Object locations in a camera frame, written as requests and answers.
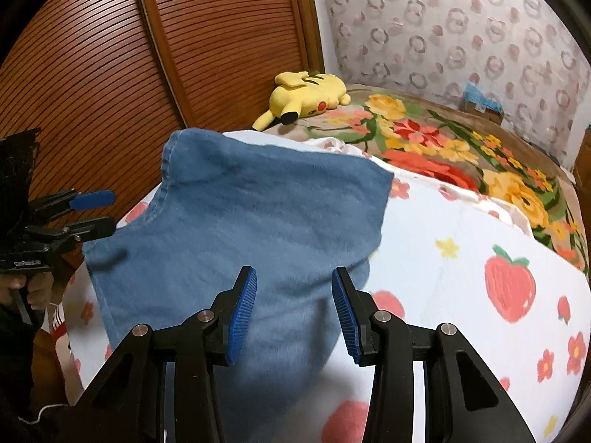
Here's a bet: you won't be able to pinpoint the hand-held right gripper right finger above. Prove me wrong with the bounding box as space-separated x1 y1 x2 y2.
331 265 539 443

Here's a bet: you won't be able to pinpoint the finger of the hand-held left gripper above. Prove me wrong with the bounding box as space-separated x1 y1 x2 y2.
28 189 116 215
25 217 117 252

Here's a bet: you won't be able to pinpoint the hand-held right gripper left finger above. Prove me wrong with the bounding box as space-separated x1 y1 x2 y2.
69 265 258 443

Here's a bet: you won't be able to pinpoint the blue denim pants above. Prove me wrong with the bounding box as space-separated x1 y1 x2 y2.
82 128 394 407

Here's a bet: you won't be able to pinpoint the person's left forearm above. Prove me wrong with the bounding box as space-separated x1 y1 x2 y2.
0 307 47 425

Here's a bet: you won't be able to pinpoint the person's left hand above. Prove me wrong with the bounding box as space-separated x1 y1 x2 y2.
0 271 51 319

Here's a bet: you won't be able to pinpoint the red white striped cloth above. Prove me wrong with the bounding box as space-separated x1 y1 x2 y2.
46 302 72 356

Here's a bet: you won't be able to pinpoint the louvered wooden wardrobe door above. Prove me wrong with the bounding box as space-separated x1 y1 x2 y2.
0 0 195 287
134 0 319 130

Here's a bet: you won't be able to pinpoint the white fruit print quilt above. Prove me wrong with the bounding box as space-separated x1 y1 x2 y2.
60 129 587 443

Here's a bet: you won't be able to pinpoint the floral blanket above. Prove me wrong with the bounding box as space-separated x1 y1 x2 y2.
281 84 591 278

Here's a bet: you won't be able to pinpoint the yellow plush toy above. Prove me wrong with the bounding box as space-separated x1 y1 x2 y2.
252 70 352 132

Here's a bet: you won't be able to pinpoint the cardboard box with blue packs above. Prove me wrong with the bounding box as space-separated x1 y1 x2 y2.
463 80 505 125

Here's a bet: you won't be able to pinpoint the wooden wardrobe side panel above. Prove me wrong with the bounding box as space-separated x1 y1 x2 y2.
302 0 326 72

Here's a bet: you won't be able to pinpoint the white cable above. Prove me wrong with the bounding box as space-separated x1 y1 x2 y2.
18 403 66 425

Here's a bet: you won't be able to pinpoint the ring pattern curtain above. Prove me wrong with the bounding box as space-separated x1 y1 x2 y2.
318 0 591 167

